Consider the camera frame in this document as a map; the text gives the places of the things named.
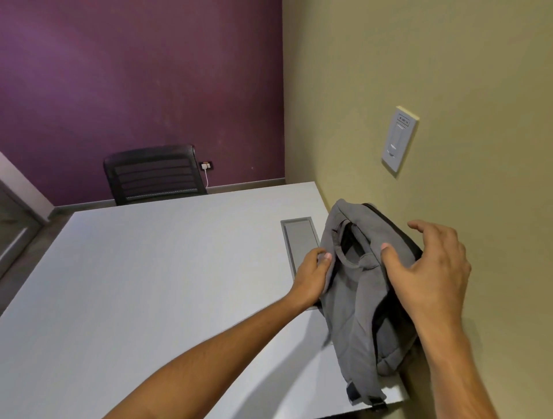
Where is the black mesh office chair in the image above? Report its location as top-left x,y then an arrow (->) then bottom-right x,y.
103,144 -> 209,206

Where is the person's left forearm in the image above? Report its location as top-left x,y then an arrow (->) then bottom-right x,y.
103,295 -> 313,419

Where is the grey backpack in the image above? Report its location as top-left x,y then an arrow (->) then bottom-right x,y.
317,199 -> 424,407

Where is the person's left hand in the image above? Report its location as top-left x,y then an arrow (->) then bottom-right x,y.
289,248 -> 333,310

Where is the white wall switch panel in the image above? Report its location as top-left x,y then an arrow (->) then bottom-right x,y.
381,105 -> 420,176

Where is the person's right forearm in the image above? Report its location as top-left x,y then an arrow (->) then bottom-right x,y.
417,317 -> 510,419

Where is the person's right hand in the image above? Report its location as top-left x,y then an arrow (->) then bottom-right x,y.
380,220 -> 472,342

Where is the grey table cable hatch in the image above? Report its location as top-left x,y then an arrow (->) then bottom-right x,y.
280,217 -> 327,311

